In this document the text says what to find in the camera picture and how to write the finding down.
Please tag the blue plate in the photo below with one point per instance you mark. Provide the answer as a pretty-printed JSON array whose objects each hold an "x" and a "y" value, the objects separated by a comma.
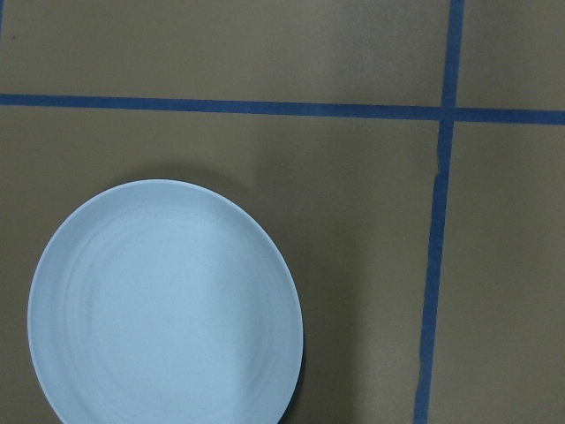
[{"x": 159, "y": 301}]

